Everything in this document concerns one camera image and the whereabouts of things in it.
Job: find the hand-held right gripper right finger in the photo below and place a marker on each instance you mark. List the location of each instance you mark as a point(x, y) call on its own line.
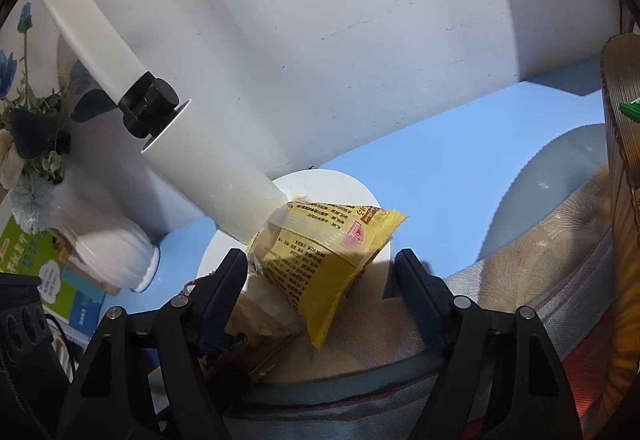
point(420, 295)

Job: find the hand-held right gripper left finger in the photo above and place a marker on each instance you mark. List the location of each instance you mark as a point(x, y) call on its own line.
point(227, 290)

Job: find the yellow snack packet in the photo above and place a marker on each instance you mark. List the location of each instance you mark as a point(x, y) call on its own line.
point(320, 280)

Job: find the ribbed wooden basket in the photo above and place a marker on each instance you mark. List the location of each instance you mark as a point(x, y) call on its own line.
point(620, 220)

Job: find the green and white packet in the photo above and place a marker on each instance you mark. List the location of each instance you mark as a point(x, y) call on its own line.
point(631, 109)

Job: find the green cover book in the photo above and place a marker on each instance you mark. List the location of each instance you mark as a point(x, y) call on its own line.
point(30, 260)

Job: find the floral woven tablecloth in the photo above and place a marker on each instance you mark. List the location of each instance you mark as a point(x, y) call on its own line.
point(500, 280)

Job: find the white desk lamp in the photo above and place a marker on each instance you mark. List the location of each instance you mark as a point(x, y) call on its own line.
point(210, 170)

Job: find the blue artificial flowers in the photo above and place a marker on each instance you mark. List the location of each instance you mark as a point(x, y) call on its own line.
point(35, 130)

